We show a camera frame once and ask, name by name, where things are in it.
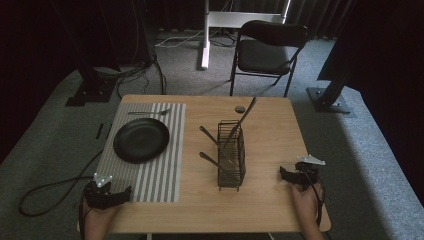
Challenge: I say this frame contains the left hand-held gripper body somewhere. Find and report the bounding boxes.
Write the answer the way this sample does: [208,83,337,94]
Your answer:
[83,172,117,211]

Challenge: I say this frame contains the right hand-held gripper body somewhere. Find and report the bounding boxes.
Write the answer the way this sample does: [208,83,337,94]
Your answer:
[293,153,327,192]

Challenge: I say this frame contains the person's right hand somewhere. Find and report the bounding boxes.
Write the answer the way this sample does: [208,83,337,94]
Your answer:
[290,181,325,224]

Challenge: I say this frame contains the grey striped placemat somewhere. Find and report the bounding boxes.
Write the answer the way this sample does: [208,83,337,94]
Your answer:
[95,102,187,204]

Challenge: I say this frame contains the black round plate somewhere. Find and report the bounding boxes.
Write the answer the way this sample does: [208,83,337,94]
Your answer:
[112,117,171,165]

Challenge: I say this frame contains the dark cutlery piece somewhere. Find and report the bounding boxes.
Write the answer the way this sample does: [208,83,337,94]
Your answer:
[198,151,236,172]
[198,125,222,148]

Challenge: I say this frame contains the silver fork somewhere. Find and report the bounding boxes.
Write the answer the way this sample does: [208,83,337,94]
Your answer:
[127,107,172,117]

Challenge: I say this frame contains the black folding chair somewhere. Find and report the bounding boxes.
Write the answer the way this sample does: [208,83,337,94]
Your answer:
[228,19,311,99]

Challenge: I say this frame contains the dark curtain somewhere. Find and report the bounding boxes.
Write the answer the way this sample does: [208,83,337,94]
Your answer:
[286,0,424,188]

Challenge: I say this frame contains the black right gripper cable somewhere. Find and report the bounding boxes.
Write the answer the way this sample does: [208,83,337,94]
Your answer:
[299,163,327,229]

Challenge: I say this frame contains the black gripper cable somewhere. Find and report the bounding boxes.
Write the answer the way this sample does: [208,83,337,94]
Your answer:
[299,163,327,229]
[17,149,105,218]

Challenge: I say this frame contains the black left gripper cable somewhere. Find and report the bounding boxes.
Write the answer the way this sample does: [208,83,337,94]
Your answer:
[17,149,105,218]

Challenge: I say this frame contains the black wire cutlery basket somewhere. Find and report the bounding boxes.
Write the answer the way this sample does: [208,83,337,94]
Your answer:
[216,119,247,192]

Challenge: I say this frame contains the black stand with base plate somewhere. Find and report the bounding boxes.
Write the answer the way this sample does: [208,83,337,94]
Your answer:
[49,0,118,108]
[306,71,353,116]

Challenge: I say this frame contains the bundle of black floor cables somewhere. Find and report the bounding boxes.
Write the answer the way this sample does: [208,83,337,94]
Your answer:
[93,0,168,100]

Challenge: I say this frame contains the white floor cables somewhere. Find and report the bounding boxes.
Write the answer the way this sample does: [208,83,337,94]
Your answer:
[154,28,234,49]

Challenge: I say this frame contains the white metal stand frame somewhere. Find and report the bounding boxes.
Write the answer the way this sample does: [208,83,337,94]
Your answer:
[199,0,292,71]

